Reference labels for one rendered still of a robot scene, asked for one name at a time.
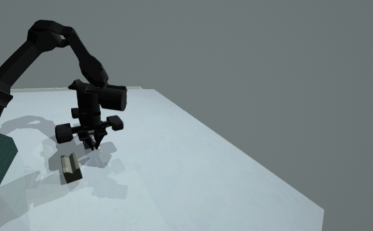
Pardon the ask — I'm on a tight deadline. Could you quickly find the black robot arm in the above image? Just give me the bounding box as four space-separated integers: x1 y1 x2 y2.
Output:
0 20 127 117

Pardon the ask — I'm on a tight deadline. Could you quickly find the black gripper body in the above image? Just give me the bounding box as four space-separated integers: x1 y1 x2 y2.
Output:
55 106 123 144

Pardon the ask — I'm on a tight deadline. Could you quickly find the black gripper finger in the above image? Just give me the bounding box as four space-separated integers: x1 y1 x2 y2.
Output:
94 130 107 150
78 133 94 151

